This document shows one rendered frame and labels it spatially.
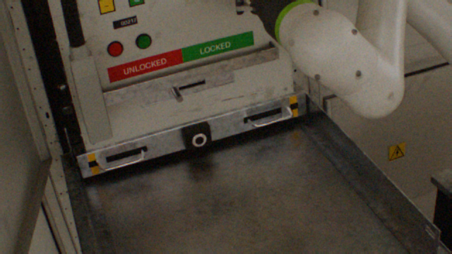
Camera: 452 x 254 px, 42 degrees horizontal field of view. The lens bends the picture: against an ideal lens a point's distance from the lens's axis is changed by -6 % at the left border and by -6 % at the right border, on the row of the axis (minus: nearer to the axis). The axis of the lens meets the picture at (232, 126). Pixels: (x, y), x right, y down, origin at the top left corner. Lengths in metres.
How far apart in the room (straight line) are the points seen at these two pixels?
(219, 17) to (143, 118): 0.27
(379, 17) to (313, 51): 0.20
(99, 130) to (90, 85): 0.10
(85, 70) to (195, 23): 0.27
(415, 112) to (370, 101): 0.87
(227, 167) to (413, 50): 0.67
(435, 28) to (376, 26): 0.39
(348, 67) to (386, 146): 0.95
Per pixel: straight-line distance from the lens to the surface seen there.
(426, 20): 1.40
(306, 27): 0.91
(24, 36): 1.37
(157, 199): 1.29
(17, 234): 1.29
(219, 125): 1.38
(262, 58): 1.31
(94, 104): 1.17
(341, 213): 1.20
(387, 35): 1.03
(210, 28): 1.29
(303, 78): 1.60
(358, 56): 0.92
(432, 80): 1.83
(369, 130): 1.77
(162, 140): 1.36
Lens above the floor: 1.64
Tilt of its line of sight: 32 degrees down
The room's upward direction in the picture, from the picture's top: 7 degrees counter-clockwise
